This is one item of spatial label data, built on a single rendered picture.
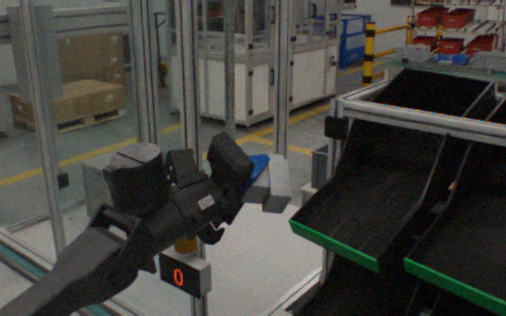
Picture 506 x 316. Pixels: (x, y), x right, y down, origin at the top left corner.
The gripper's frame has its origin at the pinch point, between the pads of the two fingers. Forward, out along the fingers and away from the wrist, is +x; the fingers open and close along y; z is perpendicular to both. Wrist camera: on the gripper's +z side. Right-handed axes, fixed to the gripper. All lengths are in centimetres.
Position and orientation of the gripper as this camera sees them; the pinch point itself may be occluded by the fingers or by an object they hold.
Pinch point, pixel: (244, 177)
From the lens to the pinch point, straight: 69.8
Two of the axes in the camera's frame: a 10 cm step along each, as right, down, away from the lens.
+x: 7.2, -3.9, 5.8
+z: -6.4, -6.9, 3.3
